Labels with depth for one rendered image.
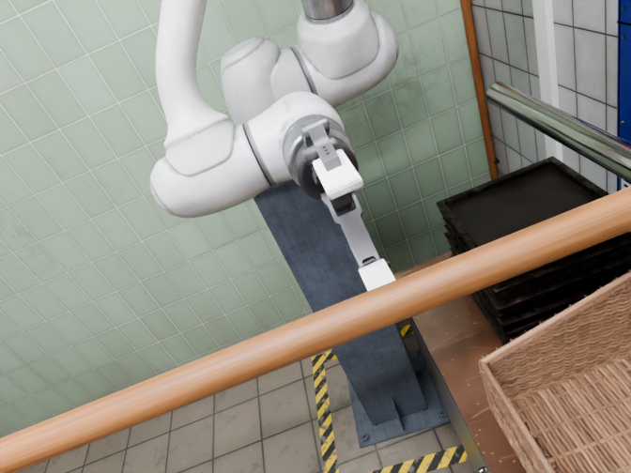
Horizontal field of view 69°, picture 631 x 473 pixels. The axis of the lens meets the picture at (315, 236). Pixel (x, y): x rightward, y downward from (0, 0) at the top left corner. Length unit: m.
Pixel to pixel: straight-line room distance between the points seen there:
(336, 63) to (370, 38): 0.08
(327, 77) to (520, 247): 0.72
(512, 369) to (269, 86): 0.72
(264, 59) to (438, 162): 0.93
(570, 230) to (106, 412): 0.37
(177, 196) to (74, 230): 1.13
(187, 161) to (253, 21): 0.88
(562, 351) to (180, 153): 0.73
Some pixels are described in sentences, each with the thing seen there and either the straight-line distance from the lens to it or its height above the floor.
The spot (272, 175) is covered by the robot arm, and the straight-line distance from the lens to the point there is 0.66.
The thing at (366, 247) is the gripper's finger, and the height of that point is 1.14.
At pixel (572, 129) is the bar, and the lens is 0.56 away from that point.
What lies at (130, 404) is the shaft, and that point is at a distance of 0.40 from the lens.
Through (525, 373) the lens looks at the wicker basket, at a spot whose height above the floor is 0.65.
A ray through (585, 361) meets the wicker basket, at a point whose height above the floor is 0.62.
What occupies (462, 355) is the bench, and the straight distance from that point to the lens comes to 1.09.
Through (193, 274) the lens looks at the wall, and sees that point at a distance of 1.82.
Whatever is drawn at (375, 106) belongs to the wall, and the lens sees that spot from 1.60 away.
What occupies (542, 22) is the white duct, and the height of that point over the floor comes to 1.05.
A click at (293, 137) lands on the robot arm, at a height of 1.23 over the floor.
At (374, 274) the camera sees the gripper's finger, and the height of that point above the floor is 1.13.
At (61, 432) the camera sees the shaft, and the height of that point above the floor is 1.20.
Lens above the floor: 1.44
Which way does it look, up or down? 33 degrees down
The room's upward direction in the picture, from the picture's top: 25 degrees counter-clockwise
